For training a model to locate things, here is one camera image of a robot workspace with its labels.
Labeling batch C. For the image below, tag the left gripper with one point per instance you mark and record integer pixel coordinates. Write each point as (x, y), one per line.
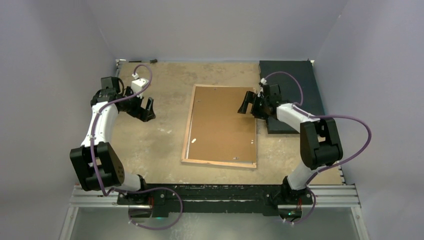
(143, 114)

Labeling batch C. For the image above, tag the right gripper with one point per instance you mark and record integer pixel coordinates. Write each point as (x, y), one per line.
(251, 97)

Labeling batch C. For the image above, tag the picture frame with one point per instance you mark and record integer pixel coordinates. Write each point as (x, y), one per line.
(185, 132)

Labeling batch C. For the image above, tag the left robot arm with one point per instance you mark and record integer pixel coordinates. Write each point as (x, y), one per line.
(93, 182)

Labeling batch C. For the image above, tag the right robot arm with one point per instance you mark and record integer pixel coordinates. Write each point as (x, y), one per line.
(320, 144)

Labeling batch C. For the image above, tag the black foam mat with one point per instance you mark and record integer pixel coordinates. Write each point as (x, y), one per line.
(297, 83)

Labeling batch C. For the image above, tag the black mounting plate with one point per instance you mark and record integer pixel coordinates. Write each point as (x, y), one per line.
(161, 199)

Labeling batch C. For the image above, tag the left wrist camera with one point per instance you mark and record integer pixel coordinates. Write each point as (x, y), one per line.
(138, 84)

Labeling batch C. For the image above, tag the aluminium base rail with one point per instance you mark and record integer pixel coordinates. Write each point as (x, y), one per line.
(327, 196)

